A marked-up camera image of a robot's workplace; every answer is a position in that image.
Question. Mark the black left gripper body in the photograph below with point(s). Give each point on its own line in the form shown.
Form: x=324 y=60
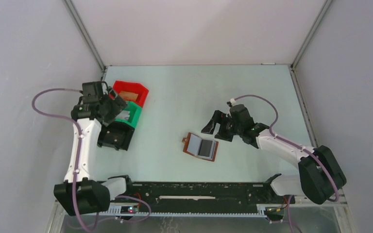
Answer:
x=108 y=101

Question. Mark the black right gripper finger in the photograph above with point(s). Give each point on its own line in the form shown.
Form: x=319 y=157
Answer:
x=225 y=133
x=218 y=117

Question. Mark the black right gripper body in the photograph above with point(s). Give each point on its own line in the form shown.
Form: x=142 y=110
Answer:
x=237 y=127

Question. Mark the brown leather card holder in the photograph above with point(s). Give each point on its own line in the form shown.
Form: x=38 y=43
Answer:
x=200 y=148

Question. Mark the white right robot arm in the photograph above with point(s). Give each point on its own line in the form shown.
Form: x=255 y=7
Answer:
x=319 y=177

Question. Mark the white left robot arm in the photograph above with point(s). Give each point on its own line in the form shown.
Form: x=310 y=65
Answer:
x=83 y=154

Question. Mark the clear card in green bin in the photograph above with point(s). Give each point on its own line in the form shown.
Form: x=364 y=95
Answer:
x=125 y=115

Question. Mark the orange card in red bin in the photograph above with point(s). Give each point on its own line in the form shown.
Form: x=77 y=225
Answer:
x=128 y=96

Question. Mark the green plastic bin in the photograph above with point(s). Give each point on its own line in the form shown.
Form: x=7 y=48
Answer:
x=136 y=112

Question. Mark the red plastic bin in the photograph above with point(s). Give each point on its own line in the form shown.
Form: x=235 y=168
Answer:
x=138 y=88

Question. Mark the black plastic bin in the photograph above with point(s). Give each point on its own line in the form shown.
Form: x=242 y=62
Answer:
x=117 y=135

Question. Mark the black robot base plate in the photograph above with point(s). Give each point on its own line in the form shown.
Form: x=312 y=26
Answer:
x=214 y=198

